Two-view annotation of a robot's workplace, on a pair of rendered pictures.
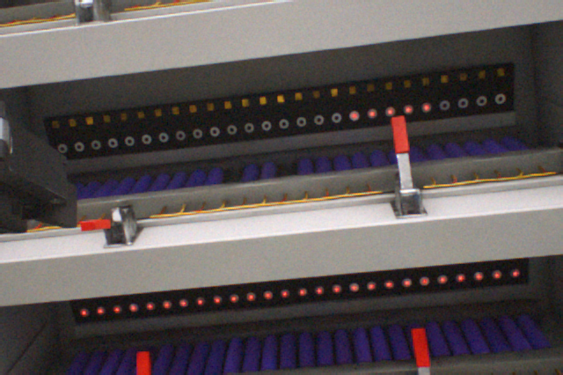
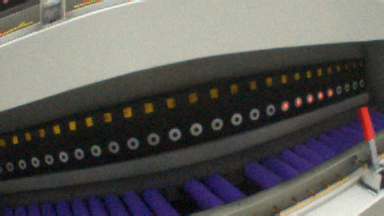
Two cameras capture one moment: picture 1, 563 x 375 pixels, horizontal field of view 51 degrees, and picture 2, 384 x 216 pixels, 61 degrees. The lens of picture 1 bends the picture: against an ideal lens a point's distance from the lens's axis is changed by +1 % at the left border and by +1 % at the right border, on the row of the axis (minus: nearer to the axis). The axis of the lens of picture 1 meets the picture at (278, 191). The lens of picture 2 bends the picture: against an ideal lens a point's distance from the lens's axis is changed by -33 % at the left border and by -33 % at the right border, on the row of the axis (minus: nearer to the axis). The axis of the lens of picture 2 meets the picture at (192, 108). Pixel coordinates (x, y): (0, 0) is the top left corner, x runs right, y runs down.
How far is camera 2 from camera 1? 0.34 m
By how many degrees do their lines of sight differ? 22
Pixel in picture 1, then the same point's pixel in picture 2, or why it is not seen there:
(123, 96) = (34, 109)
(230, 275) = not seen: outside the picture
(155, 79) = not seen: hidden behind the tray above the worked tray
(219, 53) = (229, 40)
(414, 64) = (310, 54)
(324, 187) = (307, 188)
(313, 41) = (319, 34)
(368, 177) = (337, 167)
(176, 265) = not seen: outside the picture
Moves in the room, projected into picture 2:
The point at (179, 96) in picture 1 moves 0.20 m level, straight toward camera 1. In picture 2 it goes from (82, 102) to (171, 69)
